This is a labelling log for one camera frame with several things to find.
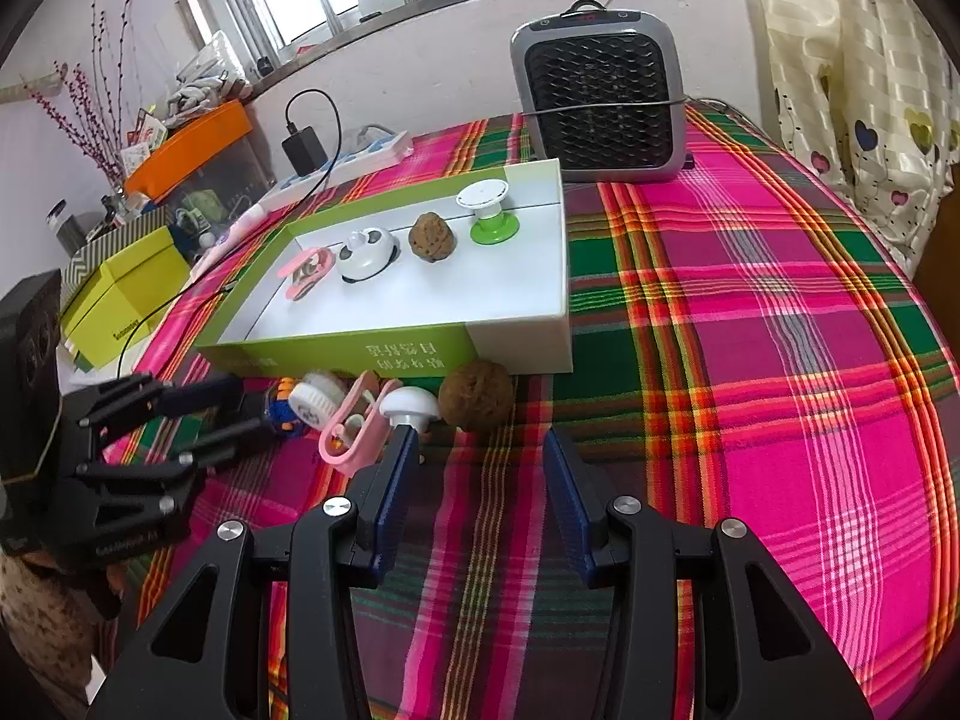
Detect colourful paper packets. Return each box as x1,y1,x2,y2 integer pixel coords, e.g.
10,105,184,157
120,109,170,173

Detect clear plastic bag bundle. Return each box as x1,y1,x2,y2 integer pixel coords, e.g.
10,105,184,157
165,30,252,117

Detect yellow cardboard box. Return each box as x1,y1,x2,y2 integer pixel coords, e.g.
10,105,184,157
60,229,192,372

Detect wooden cabinet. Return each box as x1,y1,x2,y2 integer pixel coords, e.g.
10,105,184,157
911,187,960,361

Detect white panda gadget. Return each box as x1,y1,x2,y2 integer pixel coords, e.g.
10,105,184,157
335,227,398,284

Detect pink flower branches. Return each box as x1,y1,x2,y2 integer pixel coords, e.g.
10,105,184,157
26,0,136,188

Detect pink clip with grey pad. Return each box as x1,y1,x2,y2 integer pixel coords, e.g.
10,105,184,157
319,370,404,477

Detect white round jar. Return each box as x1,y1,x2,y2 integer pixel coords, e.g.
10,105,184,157
289,370,346,421

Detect pink green plaid tablecloth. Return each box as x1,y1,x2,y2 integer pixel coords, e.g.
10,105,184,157
97,101,960,720

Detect grey black desk heater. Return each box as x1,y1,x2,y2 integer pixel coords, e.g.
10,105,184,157
510,0,695,185

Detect brown walnut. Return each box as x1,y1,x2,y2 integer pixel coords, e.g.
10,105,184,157
408,212,457,263
438,360,515,434

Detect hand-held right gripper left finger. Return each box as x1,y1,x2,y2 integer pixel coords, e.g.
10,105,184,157
85,424,421,720

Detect black cable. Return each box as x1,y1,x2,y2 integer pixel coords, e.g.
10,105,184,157
116,88,344,383

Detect blue orange knitted toy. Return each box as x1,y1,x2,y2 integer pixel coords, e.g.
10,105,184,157
262,379,310,440

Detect white blue power strip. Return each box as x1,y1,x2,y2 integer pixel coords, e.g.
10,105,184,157
259,131,413,207

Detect green white cardboard box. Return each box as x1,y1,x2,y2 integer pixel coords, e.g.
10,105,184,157
193,159,575,380

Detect cream heart print curtain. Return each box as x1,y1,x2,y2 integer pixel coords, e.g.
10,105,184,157
750,0,960,278

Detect white round knob gadget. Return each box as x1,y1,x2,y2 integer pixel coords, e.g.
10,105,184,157
377,386,442,440

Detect black charger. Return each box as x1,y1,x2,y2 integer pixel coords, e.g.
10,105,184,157
281,131,329,175

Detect black lid glass jar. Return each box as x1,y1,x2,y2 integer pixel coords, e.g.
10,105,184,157
46,199,87,256

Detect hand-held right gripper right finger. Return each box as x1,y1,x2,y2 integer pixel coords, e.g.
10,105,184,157
541,427,875,720

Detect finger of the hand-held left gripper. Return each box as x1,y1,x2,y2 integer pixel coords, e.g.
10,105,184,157
73,417,269,516
64,373,247,437

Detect green white suction stand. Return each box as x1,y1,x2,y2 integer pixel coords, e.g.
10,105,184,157
455,180,511,245

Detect clear bin orange lid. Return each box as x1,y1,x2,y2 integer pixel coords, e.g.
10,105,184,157
124,100,271,241

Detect grey chevron lid box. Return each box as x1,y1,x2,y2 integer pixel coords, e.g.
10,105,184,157
60,202,177,301

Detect pink white electric toothbrush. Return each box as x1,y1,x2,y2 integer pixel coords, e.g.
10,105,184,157
191,202,271,271

